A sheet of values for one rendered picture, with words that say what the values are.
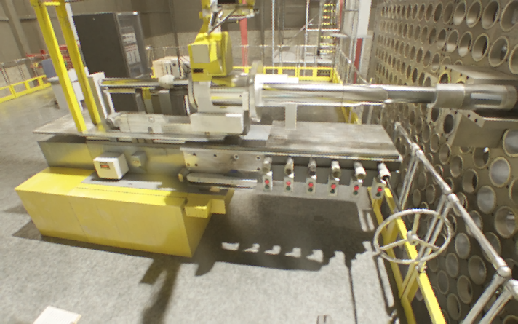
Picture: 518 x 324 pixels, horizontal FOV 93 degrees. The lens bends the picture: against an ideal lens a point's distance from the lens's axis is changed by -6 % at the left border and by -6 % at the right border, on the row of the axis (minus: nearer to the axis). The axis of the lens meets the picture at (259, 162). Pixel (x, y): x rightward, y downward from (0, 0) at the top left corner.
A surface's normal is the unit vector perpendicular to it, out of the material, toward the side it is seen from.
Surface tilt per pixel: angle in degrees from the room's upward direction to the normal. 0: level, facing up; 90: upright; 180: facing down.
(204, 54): 90
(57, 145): 90
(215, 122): 90
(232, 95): 90
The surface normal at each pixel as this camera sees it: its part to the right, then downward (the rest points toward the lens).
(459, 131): -0.16, 0.50
